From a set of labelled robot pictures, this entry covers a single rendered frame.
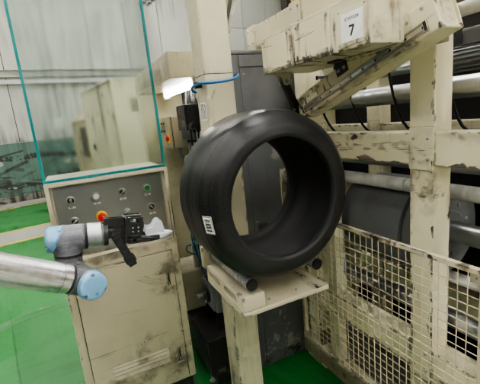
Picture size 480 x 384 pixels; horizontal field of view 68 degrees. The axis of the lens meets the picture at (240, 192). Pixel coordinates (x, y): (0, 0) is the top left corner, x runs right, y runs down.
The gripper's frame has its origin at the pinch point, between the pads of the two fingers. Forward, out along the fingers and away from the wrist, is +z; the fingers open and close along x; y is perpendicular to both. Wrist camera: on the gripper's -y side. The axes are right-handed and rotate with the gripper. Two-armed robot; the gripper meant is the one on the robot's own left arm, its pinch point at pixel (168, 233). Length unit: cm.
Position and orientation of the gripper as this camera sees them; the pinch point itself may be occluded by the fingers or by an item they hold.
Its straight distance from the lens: 119.7
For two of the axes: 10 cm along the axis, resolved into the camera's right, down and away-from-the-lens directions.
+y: 0.1, -9.9, -1.5
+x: -4.3, -1.4, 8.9
